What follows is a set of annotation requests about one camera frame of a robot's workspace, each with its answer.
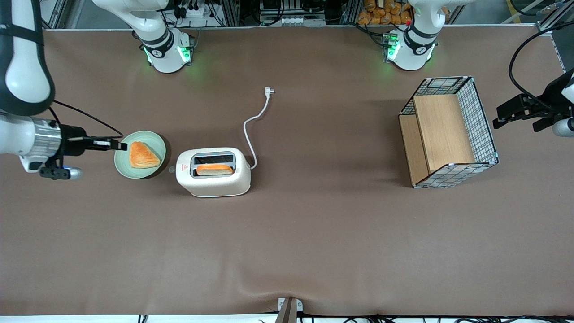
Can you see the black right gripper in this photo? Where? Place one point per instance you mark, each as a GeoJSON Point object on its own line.
{"type": "Point", "coordinates": [72, 140]}

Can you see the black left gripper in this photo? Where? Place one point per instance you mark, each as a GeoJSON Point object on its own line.
{"type": "Point", "coordinates": [546, 103]}

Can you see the white two-slot toaster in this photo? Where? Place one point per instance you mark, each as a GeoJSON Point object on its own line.
{"type": "Point", "coordinates": [215, 185]}

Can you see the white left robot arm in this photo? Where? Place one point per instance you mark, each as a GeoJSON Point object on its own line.
{"type": "Point", "coordinates": [412, 51]}

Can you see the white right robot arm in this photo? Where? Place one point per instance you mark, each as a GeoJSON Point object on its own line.
{"type": "Point", "coordinates": [24, 67]}

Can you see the pale green round plate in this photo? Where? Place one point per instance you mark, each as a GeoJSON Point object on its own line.
{"type": "Point", "coordinates": [123, 163]}

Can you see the triangular golden pastry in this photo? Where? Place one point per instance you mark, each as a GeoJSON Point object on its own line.
{"type": "Point", "coordinates": [142, 156]}

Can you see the wooden step shelf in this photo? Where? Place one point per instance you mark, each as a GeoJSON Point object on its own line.
{"type": "Point", "coordinates": [441, 130]}

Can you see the toast bread slice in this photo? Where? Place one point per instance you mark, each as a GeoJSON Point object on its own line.
{"type": "Point", "coordinates": [214, 170]}

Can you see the white power strip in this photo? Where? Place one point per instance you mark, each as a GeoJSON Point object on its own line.
{"type": "Point", "coordinates": [190, 11]}

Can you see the pile of orange buns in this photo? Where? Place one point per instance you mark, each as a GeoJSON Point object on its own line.
{"type": "Point", "coordinates": [381, 13]}

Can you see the white connector block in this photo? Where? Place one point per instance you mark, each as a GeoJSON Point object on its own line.
{"type": "Point", "coordinates": [293, 20]}

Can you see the brown table mat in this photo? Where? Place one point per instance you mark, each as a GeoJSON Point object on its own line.
{"type": "Point", "coordinates": [314, 246]}

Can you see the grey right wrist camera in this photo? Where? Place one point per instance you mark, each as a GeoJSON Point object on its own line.
{"type": "Point", "coordinates": [67, 173]}

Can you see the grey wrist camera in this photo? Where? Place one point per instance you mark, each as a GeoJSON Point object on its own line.
{"type": "Point", "coordinates": [564, 128]}
{"type": "Point", "coordinates": [67, 173]}

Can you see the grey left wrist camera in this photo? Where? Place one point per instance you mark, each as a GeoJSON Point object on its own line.
{"type": "Point", "coordinates": [564, 128]}

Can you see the aluminium frame profile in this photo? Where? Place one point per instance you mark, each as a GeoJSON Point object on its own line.
{"type": "Point", "coordinates": [554, 15]}
{"type": "Point", "coordinates": [56, 15]}

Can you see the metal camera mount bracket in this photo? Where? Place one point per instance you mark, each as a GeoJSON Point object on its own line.
{"type": "Point", "coordinates": [289, 310]}

